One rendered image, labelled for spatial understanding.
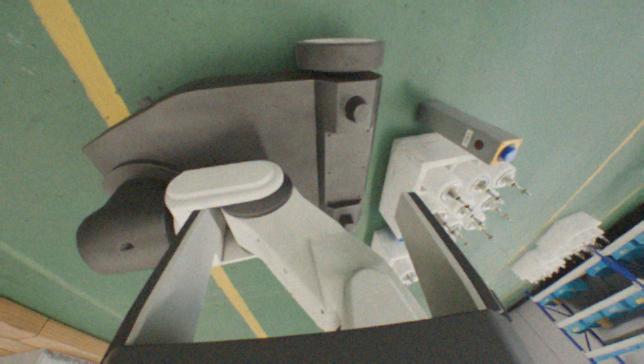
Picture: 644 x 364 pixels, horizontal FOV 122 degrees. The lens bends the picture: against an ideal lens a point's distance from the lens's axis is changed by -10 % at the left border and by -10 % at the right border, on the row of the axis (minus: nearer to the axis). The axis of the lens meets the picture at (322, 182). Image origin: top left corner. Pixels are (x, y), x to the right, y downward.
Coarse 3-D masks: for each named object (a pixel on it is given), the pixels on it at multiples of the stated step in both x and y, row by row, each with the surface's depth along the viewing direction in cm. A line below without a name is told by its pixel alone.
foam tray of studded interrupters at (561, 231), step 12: (576, 216) 190; (588, 216) 188; (552, 228) 193; (564, 228) 183; (576, 228) 181; (588, 228) 179; (540, 240) 208; (552, 240) 196; (564, 240) 185; (552, 252) 198
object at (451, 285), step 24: (408, 192) 11; (408, 216) 10; (432, 216) 9; (408, 240) 10; (432, 240) 8; (432, 264) 8; (456, 264) 7; (432, 288) 8; (456, 288) 7; (480, 288) 6; (432, 312) 8; (456, 312) 7; (504, 312) 6
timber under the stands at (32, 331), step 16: (0, 304) 72; (16, 304) 77; (0, 320) 71; (16, 320) 76; (32, 320) 82; (48, 320) 88; (0, 336) 76; (16, 336) 79; (32, 336) 82; (48, 336) 86; (64, 336) 93; (80, 336) 100; (0, 352) 83; (16, 352) 86; (64, 352) 96; (80, 352) 99; (96, 352) 106
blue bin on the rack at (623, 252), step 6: (630, 240) 278; (624, 246) 280; (630, 246) 274; (636, 246) 268; (642, 246) 267; (612, 252) 294; (618, 252) 287; (624, 252) 280; (630, 252) 297; (636, 252) 294; (642, 252) 288; (618, 258) 287; (624, 258) 290; (630, 258) 290; (636, 258) 289
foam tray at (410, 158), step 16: (400, 144) 73; (416, 144) 72; (432, 144) 72; (448, 144) 72; (400, 160) 74; (416, 160) 66; (432, 160) 64; (448, 160) 65; (464, 160) 67; (480, 160) 69; (400, 176) 76; (416, 176) 67; (384, 192) 91; (400, 192) 78; (416, 192) 71; (384, 208) 94
